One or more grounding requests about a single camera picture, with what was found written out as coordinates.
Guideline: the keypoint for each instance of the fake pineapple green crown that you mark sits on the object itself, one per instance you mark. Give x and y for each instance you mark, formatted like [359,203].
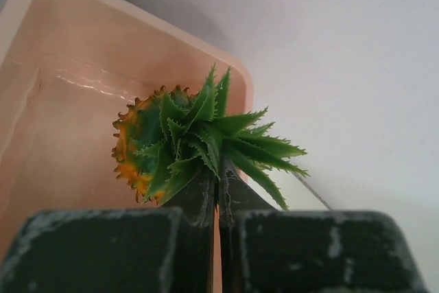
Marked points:
[169,138]

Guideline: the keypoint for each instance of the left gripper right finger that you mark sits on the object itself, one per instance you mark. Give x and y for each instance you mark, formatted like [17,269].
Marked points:
[267,250]

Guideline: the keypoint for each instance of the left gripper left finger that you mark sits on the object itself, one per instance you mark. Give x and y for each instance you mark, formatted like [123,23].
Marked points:
[164,249]

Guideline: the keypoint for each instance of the pink plastic bin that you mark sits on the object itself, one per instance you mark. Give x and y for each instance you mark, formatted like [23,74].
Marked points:
[68,68]

